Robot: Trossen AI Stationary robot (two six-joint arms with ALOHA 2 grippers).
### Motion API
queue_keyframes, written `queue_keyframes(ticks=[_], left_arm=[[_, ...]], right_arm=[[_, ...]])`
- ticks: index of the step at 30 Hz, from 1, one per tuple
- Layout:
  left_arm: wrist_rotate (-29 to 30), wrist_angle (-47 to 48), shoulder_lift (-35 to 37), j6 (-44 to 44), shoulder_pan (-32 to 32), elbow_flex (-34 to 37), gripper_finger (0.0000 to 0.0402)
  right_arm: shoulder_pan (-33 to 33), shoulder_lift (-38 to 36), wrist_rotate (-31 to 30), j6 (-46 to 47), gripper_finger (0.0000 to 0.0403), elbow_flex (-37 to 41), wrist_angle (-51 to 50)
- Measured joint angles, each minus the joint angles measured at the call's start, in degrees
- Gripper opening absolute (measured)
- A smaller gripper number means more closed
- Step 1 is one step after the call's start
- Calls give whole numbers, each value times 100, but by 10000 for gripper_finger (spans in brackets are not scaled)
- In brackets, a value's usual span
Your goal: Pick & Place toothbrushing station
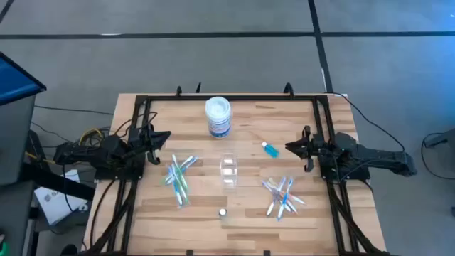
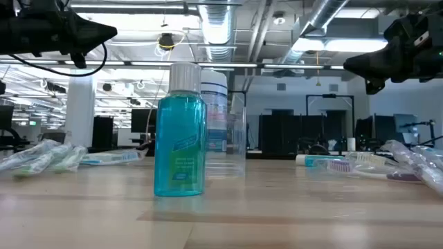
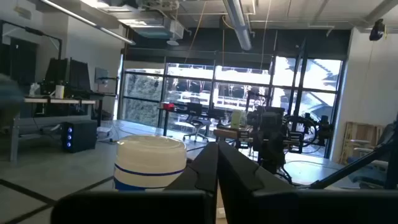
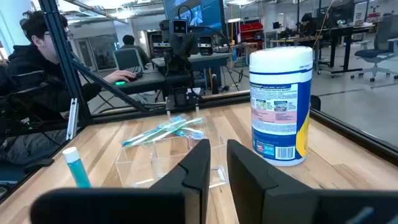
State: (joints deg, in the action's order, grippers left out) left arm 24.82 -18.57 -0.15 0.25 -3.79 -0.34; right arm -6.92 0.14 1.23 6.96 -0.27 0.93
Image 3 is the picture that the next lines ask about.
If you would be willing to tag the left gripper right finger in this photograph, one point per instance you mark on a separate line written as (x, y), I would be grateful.
(280, 208)

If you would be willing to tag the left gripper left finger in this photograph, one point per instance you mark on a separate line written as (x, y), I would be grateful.
(140, 208)

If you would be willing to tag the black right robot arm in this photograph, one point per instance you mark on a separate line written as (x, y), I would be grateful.
(293, 140)

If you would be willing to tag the light green container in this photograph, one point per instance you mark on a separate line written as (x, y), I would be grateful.
(236, 119)

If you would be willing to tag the white wipes canister blue label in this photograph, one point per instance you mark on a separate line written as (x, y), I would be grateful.
(149, 161)

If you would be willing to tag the black office chair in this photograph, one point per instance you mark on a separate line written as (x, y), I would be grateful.
(196, 115)

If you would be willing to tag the black computer tower blue lights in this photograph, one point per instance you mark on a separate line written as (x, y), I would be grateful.
(84, 137)

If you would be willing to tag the wooden pallet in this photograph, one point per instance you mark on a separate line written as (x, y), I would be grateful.
(360, 133)

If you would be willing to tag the grey blue chair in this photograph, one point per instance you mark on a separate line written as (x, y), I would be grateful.
(377, 179)

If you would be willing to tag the small red object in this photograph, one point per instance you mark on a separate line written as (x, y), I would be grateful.
(168, 106)

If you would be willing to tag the grey office desk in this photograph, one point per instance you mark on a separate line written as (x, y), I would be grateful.
(62, 101)

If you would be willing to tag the white paper roll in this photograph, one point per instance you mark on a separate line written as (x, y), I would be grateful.
(59, 91)

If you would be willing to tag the black computer monitor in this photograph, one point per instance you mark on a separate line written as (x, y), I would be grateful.
(79, 76)
(56, 74)

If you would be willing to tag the ceiling air unit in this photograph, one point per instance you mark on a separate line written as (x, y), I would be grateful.
(155, 31)

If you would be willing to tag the long linear ceiling light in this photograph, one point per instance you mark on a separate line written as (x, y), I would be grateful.
(109, 31)

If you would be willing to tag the grey ceiling duct pipe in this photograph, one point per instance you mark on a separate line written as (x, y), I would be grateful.
(239, 25)

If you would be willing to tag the grey wall panel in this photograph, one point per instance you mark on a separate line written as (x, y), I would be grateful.
(101, 75)

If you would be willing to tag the black ceiling camera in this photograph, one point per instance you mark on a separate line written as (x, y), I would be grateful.
(377, 30)

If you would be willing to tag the black stand frame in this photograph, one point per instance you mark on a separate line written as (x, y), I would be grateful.
(31, 30)

